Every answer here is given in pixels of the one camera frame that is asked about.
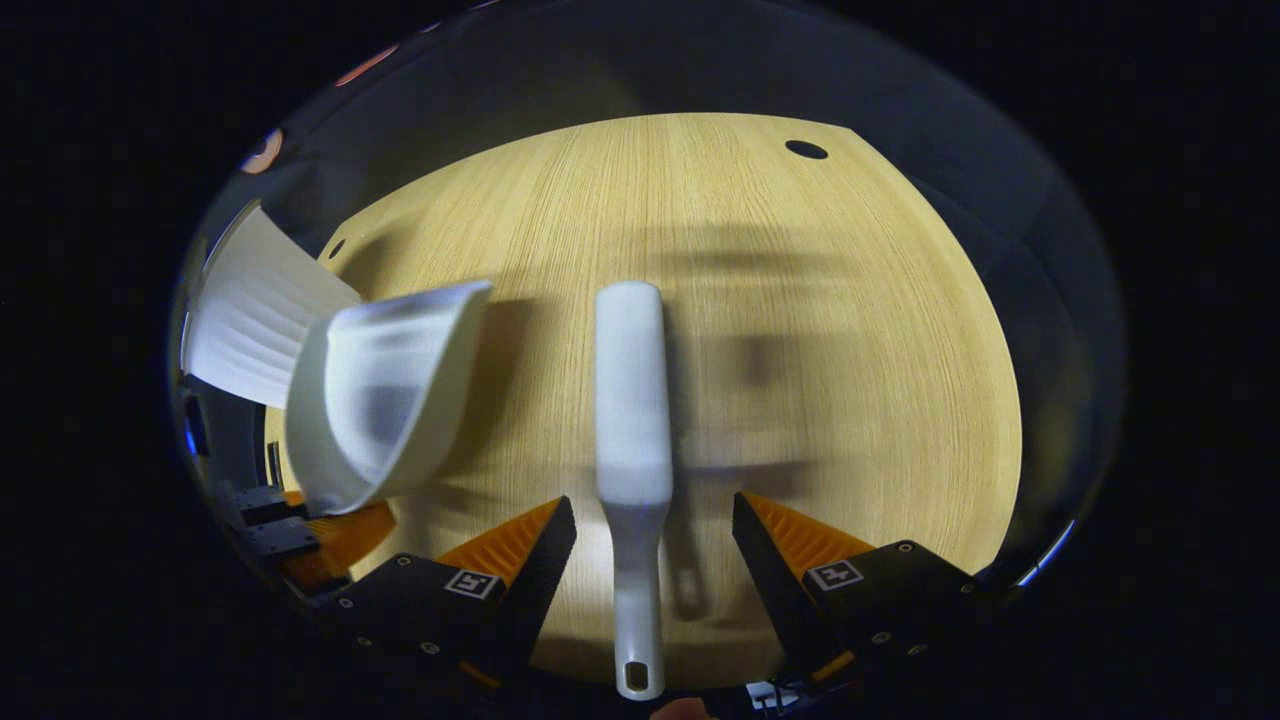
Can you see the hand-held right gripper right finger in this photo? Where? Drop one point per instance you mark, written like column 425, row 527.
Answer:
column 775, row 580

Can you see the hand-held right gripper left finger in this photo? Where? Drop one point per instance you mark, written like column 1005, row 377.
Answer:
column 540, row 580

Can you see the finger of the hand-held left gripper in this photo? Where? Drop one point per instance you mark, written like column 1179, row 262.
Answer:
column 268, row 503
column 285, row 540

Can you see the white dustpan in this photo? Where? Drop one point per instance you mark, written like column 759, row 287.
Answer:
column 400, row 380

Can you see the white garbage bin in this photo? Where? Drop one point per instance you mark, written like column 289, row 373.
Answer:
column 260, row 310

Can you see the small white broom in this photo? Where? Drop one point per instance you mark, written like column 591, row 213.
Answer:
column 632, row 400

